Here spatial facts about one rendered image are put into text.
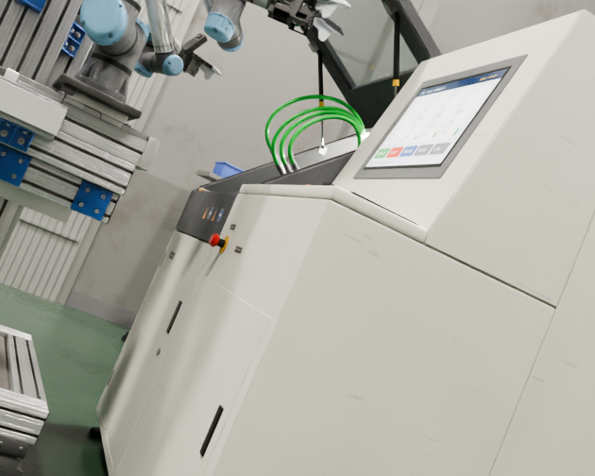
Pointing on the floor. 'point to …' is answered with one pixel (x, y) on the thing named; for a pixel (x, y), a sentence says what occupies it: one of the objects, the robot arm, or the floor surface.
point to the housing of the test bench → (571, 368)
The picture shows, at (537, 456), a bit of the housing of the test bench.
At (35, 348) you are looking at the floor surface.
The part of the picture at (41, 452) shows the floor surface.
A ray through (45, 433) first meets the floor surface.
